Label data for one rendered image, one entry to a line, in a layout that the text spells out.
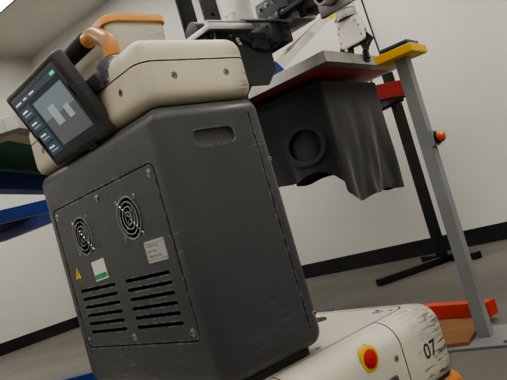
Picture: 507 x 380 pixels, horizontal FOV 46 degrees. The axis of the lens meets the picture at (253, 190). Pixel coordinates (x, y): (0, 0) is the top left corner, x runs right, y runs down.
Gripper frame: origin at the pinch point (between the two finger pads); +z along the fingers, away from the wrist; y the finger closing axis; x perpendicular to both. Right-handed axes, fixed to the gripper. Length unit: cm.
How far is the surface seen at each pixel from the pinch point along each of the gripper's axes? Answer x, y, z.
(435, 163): -14, 19, 44
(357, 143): -6.6, -8.2, 28.8
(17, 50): 176, -446, -212
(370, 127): 6.4, -7.7, 23.6
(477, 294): -14, 18, 87
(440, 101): 200, -45, 1
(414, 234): 200, -93, 82
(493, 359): -33, 24, 101
